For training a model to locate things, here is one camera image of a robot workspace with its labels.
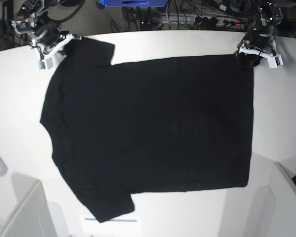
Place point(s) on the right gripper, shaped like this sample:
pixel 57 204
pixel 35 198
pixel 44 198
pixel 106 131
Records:
pixel 45 37

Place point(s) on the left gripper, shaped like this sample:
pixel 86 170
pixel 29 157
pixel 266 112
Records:
pixel 255 40

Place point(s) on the black T-shirt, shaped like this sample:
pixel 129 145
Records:
pixel 168 125

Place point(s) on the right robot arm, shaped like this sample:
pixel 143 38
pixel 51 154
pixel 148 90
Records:
pixel 32 20

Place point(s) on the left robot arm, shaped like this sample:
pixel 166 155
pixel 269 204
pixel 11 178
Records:
pixel 267 16

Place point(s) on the blue box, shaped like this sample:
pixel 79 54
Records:
pixel 121 3

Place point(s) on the white power strip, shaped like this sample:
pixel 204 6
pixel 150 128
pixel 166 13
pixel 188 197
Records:
pixel 205 21

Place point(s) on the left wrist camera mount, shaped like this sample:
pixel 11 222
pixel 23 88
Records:
pixel 274 59

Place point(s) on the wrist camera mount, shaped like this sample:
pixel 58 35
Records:
pixel 274 59
pixel 54 50

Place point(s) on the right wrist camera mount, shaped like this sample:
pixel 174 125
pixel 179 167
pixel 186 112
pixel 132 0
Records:
pixel 54 50

